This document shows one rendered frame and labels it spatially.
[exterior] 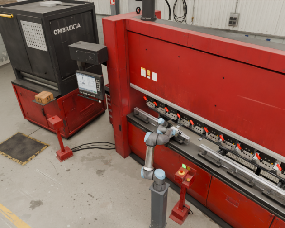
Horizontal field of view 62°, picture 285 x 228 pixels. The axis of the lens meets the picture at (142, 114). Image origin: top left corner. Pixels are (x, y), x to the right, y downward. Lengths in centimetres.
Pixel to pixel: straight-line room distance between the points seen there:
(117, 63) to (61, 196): 212
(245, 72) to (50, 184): 321
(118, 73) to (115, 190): 175
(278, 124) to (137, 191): 223
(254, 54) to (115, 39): 169
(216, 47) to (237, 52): 20
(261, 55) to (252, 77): 21
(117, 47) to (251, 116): 182
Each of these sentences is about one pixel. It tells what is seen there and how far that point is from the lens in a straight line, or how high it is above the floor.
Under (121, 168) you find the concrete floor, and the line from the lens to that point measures 406.
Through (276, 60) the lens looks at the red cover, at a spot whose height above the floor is 224.
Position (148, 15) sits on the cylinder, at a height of 236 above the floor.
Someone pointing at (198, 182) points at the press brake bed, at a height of 52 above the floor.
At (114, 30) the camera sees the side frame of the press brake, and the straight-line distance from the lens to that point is 312.
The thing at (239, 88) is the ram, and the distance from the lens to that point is 241.
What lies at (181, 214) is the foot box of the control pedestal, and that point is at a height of 12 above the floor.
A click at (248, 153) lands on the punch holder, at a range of 269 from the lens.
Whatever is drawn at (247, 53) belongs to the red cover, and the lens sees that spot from 226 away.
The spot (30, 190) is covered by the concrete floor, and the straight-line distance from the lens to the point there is 416.
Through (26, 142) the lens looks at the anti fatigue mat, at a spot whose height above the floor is 1.
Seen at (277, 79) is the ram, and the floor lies 209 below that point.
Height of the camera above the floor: 295
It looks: 34 degrees down
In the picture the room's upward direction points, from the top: 1 degrees counter-clockwise
